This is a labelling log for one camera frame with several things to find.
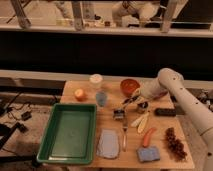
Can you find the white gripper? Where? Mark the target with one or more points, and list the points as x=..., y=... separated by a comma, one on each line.
x=143, y=93

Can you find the black dish brush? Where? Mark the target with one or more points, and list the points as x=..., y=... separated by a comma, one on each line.
x=119, y=113

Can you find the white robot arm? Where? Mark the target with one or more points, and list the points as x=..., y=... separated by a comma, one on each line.
x=202, y=118

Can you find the small metal cup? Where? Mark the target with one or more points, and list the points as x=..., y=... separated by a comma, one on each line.
x=142, y=107

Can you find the orange bowl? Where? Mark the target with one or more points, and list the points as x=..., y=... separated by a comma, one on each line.
x=128, y=86

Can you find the silver fork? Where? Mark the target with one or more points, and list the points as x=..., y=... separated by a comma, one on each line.
x=125, y=129

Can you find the orange carrot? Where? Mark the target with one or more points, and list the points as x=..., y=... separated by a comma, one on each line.
x=147, y=137

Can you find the blue plastic cup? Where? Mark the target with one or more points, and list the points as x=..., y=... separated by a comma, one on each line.
x=101, y=98

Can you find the white lidded cup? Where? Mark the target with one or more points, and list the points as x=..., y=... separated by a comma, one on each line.
x=96, y=80

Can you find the dark red grapes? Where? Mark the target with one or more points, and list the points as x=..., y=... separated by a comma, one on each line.
x=175, y=145

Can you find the blue sponge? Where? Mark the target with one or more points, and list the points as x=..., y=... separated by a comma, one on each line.
x=148, y=154

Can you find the orange apple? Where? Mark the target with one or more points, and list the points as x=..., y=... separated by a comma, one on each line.
x=80, y=95

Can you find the grey blue cloth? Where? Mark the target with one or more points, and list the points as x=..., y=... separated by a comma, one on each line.
x=108, y=145

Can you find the person in background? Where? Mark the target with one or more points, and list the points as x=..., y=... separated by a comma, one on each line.
x=144, y=9

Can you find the green plastic tray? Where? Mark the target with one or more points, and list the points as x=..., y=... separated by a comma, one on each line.
x=69, y=135

